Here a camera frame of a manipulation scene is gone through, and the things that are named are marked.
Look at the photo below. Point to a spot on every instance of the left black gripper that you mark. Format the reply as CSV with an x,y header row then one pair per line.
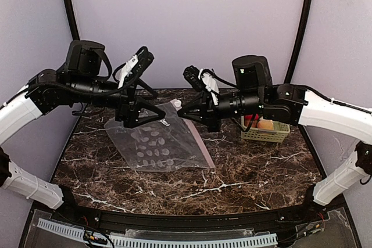
x,y
125,108

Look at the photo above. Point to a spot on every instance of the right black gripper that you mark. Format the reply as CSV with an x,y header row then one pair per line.
x,y
211,110

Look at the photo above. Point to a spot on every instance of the clear zip top bag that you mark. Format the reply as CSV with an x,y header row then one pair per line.
x,y
161,146

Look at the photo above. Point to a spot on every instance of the orange peach toy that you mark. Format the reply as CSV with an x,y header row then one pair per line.
x,y
265,125

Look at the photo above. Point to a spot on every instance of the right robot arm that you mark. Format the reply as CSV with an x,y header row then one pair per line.
x,y
256,95

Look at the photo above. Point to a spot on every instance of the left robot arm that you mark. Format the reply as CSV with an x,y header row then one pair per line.
x,y
86,77

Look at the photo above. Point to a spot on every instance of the red pepper toy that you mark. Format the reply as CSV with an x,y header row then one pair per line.
x,y
249,118

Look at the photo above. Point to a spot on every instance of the brown potato toy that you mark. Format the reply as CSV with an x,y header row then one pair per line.
x,y
253,124

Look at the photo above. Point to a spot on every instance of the green plastic basket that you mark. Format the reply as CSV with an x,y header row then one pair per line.
x,y
277,136

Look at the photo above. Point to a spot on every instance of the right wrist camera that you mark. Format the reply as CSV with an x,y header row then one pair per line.
x,y
203,80

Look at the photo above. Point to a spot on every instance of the black front table rail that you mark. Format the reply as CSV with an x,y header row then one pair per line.
x,y
281,220

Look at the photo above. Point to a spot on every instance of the right black corner post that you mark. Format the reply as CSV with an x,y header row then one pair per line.
x,y
298,40

